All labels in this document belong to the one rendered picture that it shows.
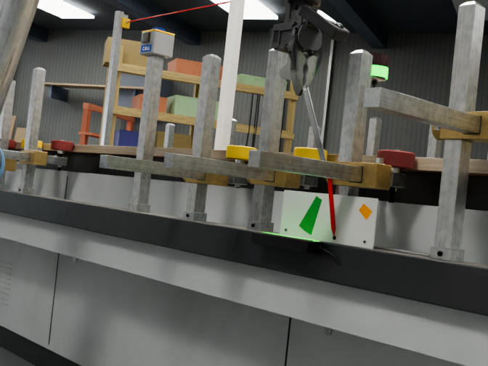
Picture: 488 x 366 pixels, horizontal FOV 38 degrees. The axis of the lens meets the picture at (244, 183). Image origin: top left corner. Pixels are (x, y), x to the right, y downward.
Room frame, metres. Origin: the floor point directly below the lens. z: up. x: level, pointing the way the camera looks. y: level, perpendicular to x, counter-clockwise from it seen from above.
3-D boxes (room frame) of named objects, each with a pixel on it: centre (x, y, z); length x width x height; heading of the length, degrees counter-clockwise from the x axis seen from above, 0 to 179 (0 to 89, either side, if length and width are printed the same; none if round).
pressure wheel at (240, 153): (1.91, 0.02, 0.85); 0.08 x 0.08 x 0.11
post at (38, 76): (2.61, 0.79, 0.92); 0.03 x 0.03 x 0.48; 42
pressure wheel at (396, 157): (1.54, -0.32, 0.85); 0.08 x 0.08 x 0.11
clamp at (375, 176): (1.48, -0.23, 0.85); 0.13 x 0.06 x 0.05; 42
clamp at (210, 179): (1.85, 0.10, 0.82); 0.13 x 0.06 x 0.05; 42
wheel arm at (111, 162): (1.78, 0.16, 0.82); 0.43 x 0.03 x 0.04; 132
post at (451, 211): (1.31, -0.38, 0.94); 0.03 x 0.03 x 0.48; 42
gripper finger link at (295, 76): (1.52, -0.07, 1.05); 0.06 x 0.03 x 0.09; 42
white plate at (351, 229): (1.50, -0.18, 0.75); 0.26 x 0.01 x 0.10; 42
